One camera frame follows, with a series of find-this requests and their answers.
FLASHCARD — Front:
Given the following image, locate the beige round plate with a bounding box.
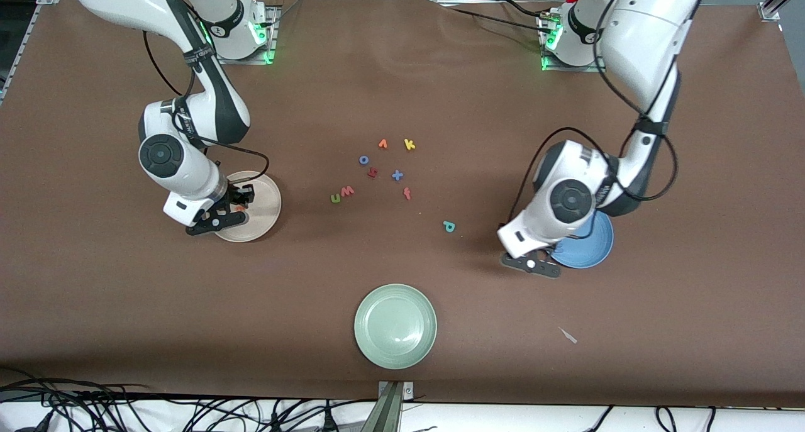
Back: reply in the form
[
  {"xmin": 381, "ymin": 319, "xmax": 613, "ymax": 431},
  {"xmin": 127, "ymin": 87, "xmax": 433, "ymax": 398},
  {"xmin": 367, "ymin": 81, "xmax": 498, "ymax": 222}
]
[{"xmin": 211, "ymin": 170, "xmax": 282, "ymax": 243}]

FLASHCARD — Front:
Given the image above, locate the blue round plate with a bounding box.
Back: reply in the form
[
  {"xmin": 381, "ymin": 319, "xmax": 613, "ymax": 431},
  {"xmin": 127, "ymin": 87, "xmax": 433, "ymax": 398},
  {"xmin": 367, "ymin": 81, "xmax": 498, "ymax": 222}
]
[{"xmin": 552, "ymin": 211, "xmax": 614, "ymax": 269}]

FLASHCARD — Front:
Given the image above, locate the pale green round plate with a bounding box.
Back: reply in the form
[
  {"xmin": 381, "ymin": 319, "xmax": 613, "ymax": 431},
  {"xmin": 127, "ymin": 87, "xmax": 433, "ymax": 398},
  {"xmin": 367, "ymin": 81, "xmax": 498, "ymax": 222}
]
[{"xmin": 353, "ymin": 284, "xmax": 438, "ymax": 370}]

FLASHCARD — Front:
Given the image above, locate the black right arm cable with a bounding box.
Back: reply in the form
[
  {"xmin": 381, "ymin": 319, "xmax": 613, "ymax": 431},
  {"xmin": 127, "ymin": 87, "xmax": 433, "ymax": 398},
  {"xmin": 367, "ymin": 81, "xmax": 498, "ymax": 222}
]
[{"xmin": 143, "ymin": 30, "xmax": 271, "ymax": 184}]

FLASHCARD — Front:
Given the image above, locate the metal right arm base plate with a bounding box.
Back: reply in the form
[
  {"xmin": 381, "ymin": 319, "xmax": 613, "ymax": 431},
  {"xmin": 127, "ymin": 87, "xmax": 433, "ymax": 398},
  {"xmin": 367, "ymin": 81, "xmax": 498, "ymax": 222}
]
[{"xmin": 209, "ymin": 4, "xmax": 279, "ymax": 65}]

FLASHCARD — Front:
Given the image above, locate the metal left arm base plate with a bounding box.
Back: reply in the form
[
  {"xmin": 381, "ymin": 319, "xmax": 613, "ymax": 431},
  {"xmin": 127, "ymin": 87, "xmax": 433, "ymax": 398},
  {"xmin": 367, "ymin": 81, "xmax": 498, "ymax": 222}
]
[{"xmin": 540, "ymin": 11, "xmax": 608, "ymax": 73}]

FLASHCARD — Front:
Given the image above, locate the grey metal table bracket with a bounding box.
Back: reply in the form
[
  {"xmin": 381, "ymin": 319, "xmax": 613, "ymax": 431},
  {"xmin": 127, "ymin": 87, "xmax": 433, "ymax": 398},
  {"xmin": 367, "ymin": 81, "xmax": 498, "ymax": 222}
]
[{"xmin": 377, "ymin": 380, "xmax": 414, "ymax": 432}]

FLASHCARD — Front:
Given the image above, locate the black cable on table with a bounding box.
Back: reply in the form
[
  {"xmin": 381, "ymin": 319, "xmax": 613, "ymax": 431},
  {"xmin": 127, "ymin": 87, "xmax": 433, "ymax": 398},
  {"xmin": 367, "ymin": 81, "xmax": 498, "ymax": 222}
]
[{"xmin": 434, "ymin": 0, "xmax": 554, "ymax": 33}]

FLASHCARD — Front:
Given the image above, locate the aluminium frame rail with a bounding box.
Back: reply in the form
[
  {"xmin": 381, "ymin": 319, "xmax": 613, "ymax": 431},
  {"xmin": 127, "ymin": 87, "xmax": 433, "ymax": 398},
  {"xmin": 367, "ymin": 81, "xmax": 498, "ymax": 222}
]
[{"xmin": 0, "ymin": 0, "xmax": 67, "ymax": 102}]

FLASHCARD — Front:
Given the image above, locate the black floor cable tangle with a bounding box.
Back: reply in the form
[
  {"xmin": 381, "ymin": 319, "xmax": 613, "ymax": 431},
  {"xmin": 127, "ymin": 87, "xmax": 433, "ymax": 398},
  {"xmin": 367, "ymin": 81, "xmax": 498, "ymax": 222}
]
[{"xmin": 0, "ymin": 368, "xmax": 378, "ymax": 432}]

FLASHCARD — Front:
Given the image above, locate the aluminium frame profile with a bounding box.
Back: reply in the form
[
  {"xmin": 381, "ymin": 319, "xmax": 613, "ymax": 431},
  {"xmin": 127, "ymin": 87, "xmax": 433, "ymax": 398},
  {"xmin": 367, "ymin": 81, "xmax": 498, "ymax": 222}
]
[{"xmin": 758, "ymin": 0, "xmax": 805, "ymax": 21}]

